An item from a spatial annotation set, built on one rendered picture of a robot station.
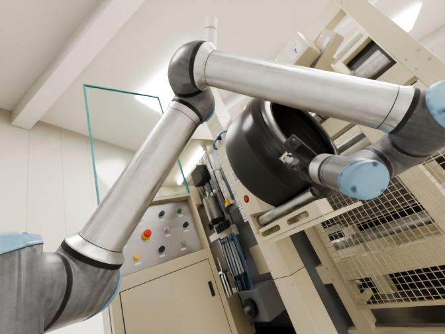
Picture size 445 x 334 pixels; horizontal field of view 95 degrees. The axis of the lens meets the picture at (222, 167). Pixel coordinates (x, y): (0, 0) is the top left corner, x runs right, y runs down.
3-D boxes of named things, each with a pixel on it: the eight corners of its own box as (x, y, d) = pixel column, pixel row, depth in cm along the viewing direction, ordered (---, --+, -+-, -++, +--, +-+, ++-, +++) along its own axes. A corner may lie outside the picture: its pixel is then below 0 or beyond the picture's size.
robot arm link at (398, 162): (455, 143, 42) (404, 170, 41) (416, 166, 52) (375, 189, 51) (416, 112, 46) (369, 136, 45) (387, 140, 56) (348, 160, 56)
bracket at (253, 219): (253, 234, 102) (246, 216, 106) (298, 219, 126) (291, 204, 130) (257, 232, 99) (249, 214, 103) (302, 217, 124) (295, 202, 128)
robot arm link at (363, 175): (398, 189, 45) (359, 211, 44) (354, 177, 57) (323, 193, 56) (387, 151, 43) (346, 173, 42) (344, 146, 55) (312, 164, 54)
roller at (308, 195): (263, 218, 108) (265, 226, 105) (256, 216, 106) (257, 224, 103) (317, 187, 84) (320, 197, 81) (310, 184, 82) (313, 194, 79)
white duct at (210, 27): (198, 144, 213) (202, 19, 197) (208, 144, 221) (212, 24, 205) (204, 144, 204) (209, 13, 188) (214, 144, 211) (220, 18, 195)
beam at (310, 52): (246, 120, 155) (238, 106, 161) (267, 124, 170) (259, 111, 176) (309, 45, 113) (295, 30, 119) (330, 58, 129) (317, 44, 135)
